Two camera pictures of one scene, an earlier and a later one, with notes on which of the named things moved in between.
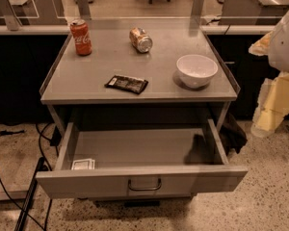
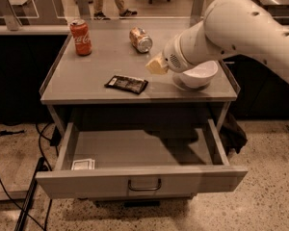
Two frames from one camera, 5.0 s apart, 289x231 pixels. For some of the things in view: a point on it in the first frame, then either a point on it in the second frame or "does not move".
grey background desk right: [257, 4] does not move
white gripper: [285, 45] → [171, 59]
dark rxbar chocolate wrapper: [129, 84] does not move
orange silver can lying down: [141, 39] does not move
